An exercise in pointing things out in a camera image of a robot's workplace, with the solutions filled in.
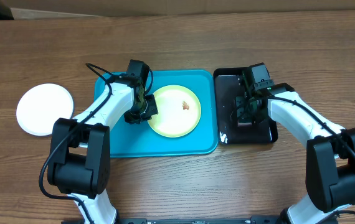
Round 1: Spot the green scrub sponge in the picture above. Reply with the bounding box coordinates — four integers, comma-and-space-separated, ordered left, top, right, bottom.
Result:
235, 96, 258, 125

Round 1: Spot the yellow plate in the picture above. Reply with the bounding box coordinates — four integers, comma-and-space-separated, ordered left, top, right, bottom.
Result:
148, 85, 202, 138

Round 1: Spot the white plate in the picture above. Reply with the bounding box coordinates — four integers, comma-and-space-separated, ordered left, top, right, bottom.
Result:
16, 83, 74, 136

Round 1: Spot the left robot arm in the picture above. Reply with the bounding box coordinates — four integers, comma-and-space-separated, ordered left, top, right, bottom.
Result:
39, 60, 158, 223

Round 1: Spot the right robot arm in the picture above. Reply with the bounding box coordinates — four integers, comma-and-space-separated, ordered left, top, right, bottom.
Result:
235, 63, 355, 223

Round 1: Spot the teal plastic tray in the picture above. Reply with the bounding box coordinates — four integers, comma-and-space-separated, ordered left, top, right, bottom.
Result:
110, 70, 219, 158

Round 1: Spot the black water tray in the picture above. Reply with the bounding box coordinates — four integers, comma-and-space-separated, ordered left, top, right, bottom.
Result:
214, 67, 278, 145

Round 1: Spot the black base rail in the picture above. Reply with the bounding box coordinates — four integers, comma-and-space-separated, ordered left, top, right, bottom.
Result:
115, 215, 287, 224

